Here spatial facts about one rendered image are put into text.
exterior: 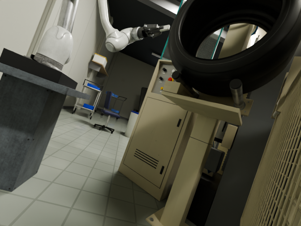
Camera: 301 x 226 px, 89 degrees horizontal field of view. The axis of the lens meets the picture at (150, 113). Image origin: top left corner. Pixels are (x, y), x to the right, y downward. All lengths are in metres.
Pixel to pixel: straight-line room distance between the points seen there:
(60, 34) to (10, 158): 0.76
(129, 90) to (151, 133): 8.02
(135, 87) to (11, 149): 8.64
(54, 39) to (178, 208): 1.29
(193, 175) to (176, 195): 0.18
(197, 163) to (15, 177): 1.06
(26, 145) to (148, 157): 0.93
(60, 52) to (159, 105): 0.91
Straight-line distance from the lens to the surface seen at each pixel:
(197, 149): 1.07
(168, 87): 0.80
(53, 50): 1.13
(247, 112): 1.04
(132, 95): 9.41
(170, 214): 1.21
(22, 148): 1.12
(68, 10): 1.45
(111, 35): 1.21
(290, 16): 0.83
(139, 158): 1.57
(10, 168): 1.17
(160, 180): 1.46
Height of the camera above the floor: 0.65
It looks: 1 degrees up
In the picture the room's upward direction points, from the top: 20 degrees clockwise
